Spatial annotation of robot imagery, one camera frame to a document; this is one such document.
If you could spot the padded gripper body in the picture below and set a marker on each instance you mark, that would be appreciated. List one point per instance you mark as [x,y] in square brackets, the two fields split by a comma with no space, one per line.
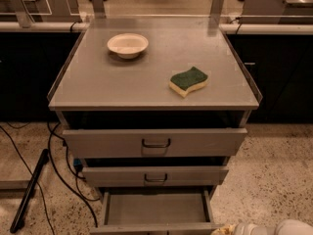
[248,229]

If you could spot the grey bottom drawer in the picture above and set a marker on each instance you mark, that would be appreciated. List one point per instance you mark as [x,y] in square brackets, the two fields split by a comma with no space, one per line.
[156,211]

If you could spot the grey drawer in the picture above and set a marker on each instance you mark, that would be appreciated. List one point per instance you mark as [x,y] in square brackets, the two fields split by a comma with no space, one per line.
[166,176]
[156,211]
[152,143]

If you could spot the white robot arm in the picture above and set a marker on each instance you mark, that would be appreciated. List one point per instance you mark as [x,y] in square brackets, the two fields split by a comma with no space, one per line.
[285,227]

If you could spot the grey middle drawer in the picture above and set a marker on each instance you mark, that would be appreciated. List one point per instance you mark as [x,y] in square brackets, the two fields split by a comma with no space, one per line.
[166,176]

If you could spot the grey drawer cabinet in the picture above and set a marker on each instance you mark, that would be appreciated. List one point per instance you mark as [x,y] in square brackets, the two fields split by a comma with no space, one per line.
[98,90]

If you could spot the grey top drawer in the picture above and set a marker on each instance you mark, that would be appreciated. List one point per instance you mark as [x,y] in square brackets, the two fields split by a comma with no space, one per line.
[152,143]

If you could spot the green yellow sponge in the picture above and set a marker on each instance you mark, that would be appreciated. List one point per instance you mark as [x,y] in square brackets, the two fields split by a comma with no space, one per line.
[188,81]

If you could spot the blue plug connector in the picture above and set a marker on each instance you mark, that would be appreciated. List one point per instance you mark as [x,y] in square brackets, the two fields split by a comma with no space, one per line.
[77,165]

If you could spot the white bowl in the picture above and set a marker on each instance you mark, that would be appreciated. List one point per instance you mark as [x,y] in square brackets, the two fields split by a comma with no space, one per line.
[128,45]

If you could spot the black bar on floor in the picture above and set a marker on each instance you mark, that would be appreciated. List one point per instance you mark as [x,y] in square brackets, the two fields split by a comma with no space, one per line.
[17,223]

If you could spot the white horizontal rail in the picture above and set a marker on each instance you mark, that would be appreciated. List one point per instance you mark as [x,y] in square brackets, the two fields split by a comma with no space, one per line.
[277,29]

